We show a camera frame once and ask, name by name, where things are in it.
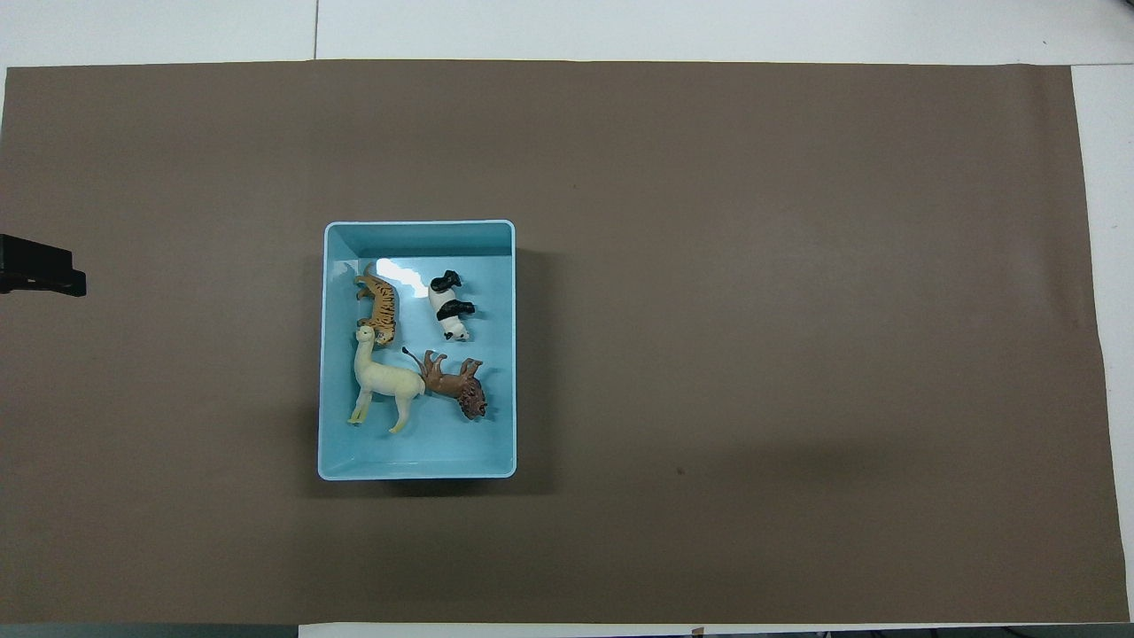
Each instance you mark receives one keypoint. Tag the orange tiger toy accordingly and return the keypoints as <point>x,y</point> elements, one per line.
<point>384,306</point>

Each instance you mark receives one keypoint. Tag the cream llama toy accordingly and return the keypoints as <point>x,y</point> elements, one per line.
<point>385,381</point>

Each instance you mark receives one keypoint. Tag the black white panda toy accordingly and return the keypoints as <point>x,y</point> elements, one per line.
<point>450,310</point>

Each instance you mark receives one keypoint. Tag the brown lion toy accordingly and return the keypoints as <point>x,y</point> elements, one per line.
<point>452,385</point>

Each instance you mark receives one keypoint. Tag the light blue storage box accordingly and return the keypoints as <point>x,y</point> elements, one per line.
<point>416,452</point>

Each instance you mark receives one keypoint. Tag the brown table mat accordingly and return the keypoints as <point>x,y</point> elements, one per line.
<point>753,354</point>

